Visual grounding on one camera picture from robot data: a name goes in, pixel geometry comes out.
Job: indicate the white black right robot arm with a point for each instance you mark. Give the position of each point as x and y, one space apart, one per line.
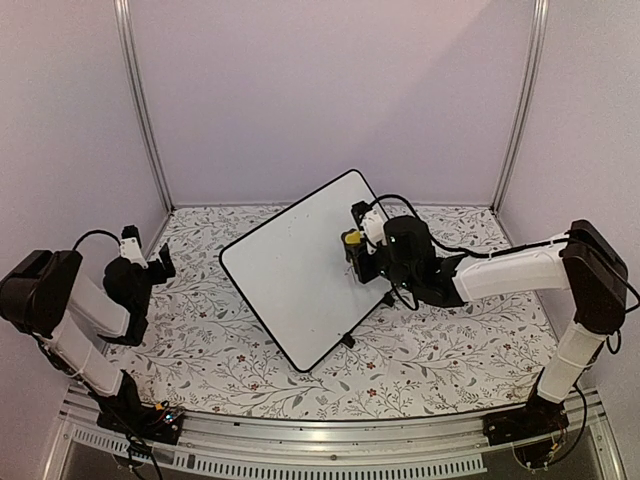
579 262

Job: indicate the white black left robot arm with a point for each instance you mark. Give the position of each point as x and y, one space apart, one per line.
44 294

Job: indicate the black whiteboard stand foot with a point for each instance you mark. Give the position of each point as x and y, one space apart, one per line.
348 341
388 299

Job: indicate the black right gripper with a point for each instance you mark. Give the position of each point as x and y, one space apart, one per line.
366 271

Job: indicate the aluminium corner post right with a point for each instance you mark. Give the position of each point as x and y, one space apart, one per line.
532 63

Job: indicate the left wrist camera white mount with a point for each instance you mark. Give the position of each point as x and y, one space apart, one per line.
131 247

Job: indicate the aluminium front rail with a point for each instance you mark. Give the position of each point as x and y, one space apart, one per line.
214 446

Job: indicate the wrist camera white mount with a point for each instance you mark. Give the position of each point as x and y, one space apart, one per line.
370 223
131 247

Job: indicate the aluminium corner post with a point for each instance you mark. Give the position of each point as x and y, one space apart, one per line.
125 28
532 63

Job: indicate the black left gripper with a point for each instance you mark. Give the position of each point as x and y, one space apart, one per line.
169 270

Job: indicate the aluminium corner post left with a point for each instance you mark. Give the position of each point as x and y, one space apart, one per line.
125 28

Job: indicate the white whiteboard black frame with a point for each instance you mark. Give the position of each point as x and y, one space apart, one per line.
293 274

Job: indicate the yellow black whiteboard eraser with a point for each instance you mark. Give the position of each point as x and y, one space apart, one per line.
352 243

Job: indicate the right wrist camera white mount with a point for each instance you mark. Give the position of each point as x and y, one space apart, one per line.
370 223

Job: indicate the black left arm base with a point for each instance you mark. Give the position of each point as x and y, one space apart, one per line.
124 412

